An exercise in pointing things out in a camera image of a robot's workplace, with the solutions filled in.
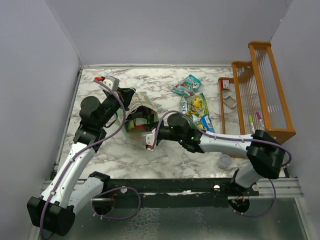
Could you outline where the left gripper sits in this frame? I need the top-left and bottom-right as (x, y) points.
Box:
(98, 86), (136, 128)

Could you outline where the green paper gift bag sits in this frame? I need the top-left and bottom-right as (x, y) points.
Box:
(122, 91), (159, 144)

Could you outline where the yellow green Fox's candy bag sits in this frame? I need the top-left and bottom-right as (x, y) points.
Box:
(180, 96), (192, 117)

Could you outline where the green orange Fox's candy bag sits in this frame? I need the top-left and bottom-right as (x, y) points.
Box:
(186, 92), (209, 125)

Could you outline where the blue snack packet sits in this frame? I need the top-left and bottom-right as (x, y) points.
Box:
(200, 114), (215, 133)

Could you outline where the teal Fox's candy bag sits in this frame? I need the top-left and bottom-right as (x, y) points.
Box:
(171, 74), (202, 98)

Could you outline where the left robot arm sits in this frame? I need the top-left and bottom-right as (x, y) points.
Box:
(27, 88), (135, 240)

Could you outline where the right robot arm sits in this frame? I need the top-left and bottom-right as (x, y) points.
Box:
(141, 110), (286, 196)

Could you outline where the small clear plastic cup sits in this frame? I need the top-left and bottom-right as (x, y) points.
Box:
(216, 154), (232, 170)

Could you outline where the grey cardboard piece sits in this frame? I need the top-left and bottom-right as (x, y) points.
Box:
(223, 95), (237, 109)

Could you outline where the red white small box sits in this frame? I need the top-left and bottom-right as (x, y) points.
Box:
(222, 79), (230, 90)

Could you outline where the green marker pen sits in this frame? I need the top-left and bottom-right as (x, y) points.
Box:
(248, 115), (256, 133)

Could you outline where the pink marker pen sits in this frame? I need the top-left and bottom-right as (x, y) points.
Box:
(256, 111), (265, 130)

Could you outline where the orange wooden tiered rack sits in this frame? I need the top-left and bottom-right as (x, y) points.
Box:
(218, 41), (296, 144)

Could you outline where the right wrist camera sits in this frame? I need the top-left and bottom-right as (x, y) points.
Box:
(141, 131), (157, 151)

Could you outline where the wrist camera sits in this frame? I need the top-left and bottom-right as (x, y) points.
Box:
(94, 75), (120, 92)
(141, 131), (157, 151)

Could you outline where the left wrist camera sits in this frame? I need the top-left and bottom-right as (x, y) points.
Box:
(94, 75), (120, 92)

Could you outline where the black base frame bar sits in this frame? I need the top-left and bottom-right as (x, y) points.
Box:
(92, 178), (259, 213)

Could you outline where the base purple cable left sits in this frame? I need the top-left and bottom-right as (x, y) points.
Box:
(91, 186), (142, 221)

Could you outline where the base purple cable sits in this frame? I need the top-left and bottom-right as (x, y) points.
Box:
(91, 186), (142, 221)
(231, 178), (279, 219)

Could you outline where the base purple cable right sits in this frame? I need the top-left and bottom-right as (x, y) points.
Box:
(231, 178), (279, 219)

